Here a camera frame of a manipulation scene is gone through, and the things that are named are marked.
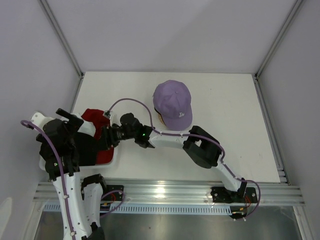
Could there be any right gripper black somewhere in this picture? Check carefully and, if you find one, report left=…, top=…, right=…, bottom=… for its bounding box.
left=93, top=123, right=137, bottom=152

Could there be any red LA baseball cap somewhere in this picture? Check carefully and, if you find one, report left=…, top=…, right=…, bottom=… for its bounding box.
left=81, top=108, right=114, bottom=165

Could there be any lilac baseball cap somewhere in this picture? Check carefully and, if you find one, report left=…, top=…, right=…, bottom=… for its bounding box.
left=152, top=80, right=193, bottom=131

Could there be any dark green baseball cap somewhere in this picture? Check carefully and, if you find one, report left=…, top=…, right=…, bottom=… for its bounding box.
left=153, top=107, right=162, bottom=116

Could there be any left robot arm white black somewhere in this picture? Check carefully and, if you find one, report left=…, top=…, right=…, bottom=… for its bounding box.
left=29, top=108, right=108, bottom=240

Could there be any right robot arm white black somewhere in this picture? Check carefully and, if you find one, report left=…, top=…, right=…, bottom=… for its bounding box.
left=98, top=113, right=247, bottom=202

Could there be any white baseball cap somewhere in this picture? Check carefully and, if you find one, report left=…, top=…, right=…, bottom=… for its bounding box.
left=73, top=113, right=96, bottom=137

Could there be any black baseball cap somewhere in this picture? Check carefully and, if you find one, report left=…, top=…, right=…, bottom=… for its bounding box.
left=36, top=131, right=98, bottom=172

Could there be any white plastic bin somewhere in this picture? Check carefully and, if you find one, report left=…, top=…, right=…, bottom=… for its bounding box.
left=39, top=114, right=123, bottom=173

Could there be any wooden hat stand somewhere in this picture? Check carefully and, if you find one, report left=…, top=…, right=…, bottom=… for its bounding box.
left=157, top=113, right=166, bottom=126

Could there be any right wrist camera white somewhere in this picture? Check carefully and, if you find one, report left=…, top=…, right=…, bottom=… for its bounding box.
left=103, top=110, right=118, bottom=126

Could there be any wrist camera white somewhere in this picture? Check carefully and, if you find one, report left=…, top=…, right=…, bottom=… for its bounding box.
left=103, top=110, right=118, bottom=126
left=30, top=111, right=54, bottom=130

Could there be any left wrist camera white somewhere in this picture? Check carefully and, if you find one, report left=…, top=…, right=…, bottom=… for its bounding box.
left=30, top=111, right=54, bottom=130

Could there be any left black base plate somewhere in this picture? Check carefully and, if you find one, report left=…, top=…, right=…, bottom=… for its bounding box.
left=101, top=184, right=124, bottom=202

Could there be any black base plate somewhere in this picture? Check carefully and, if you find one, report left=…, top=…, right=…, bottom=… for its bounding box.
left=210, top=186, right=258, bottom=204
left=101, top=184, right=124, bottom=202

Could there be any aluminium mounting rail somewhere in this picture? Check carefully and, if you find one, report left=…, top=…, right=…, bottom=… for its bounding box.
left=33, top=177, right=305, bottom=207

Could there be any white slotted cable duct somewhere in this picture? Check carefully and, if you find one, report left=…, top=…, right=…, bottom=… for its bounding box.
left=43, top=202, right=232, bottom=215

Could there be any left aluminium corner post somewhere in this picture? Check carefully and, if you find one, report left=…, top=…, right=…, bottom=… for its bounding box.
left=38, top=0, right=85, bottom=77

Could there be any aluminium corner post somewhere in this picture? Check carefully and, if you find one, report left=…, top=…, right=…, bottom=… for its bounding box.
left=255, top=0, right=306, bottom=78
left=38, top=0, right=85, bottom=77

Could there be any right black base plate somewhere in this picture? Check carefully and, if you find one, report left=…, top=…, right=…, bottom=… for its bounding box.
left=210, top=186, right=258, bottom=204

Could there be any right aluminium corner post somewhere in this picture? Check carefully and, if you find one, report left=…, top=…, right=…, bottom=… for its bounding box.
left=255, top=0, right=306, bottom=78

